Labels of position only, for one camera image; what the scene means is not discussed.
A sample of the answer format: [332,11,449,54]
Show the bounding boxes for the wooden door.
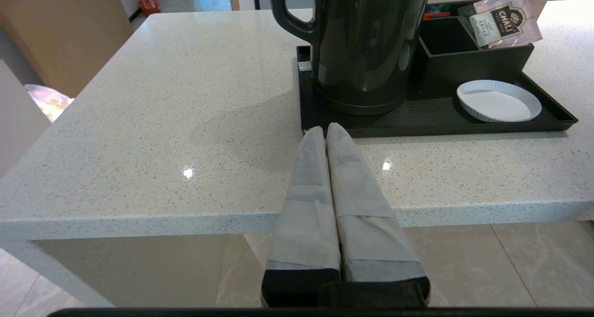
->
[0,0,134,98]

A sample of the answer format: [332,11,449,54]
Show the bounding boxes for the clear bag colourful contents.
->
[24,84,75,123]

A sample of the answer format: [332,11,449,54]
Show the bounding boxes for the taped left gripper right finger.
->
[326,122,431,307]

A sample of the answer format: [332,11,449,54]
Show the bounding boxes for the black rectangular tray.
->
[296,45,579,138]

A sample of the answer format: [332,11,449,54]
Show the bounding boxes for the white panel cabinet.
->
[0,59,52,179]

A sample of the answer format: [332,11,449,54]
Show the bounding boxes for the white round coaster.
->
[457,79,542,123]

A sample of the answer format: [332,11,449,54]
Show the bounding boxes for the pink tea bag packet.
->
[458,0,543,49]

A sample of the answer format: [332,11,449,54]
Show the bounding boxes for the black electric kettle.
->
[268,0,432,116]

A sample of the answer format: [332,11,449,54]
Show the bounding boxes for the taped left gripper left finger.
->
[261,126,342,307]

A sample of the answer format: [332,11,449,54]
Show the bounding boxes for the red bag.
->
[138,0,161,17]

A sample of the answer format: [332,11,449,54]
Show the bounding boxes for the black organizer box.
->
[407,0,535,101]

